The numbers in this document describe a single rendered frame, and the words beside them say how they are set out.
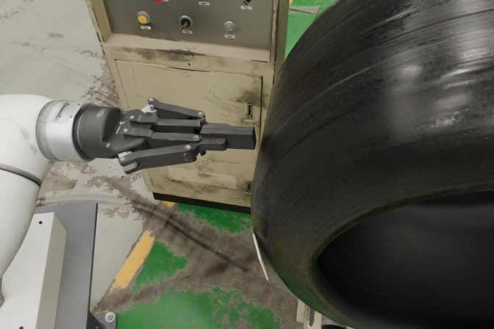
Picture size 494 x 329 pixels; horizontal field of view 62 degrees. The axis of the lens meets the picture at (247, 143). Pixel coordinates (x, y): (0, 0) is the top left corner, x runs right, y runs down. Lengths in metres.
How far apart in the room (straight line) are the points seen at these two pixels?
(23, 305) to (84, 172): 1.23
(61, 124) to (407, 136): 0.44
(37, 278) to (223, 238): 0.97
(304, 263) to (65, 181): 1.81
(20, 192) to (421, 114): 0.51
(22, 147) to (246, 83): 0.80
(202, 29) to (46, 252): 0.73
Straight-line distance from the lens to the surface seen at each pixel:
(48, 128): 0.62
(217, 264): 1.82
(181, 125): 0.57
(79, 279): 1.17
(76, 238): 1.23
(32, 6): 3.60
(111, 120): 0.60
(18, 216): 0.63
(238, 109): 1.38
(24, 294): 1.08
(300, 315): 1.74
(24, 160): 0.64
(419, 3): 0.44
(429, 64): 0.37
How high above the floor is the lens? 1.66
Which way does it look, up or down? 49 degrees down
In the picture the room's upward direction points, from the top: straight up
